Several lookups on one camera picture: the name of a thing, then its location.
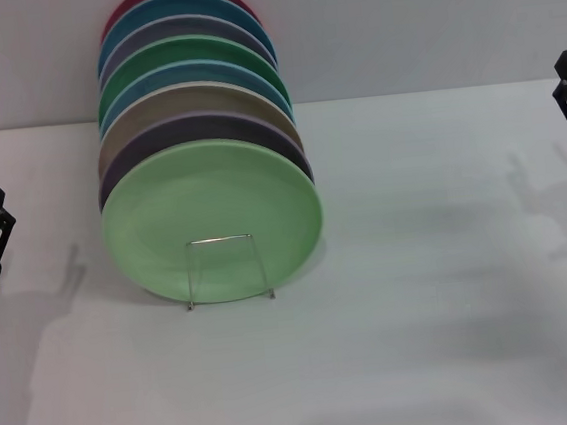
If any beige plate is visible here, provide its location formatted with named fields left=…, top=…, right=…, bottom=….
left=90, top=72, right=306, bottom=182

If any light blue plate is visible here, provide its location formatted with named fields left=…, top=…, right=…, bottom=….
left=93, top=49, right=297, bottom=144

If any grey purple plate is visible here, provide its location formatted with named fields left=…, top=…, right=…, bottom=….
left=92, top=6, right=279, bottom=86

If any lavender plate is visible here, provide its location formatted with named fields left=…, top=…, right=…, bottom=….
left=90, top=101, right=316, bottom=212

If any light green plate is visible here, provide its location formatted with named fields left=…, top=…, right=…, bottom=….
left=93, top=128, right=333, bottom=317

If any teal plate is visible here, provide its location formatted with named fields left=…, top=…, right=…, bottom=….
left=93, top=0, right=277, bottom=75

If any metal wire plate rack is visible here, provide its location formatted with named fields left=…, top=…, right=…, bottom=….
left=180, top=230, right=278, bottom=313

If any dark green plate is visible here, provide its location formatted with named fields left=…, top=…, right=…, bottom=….
left=92, top=26, right=289, bottom=122

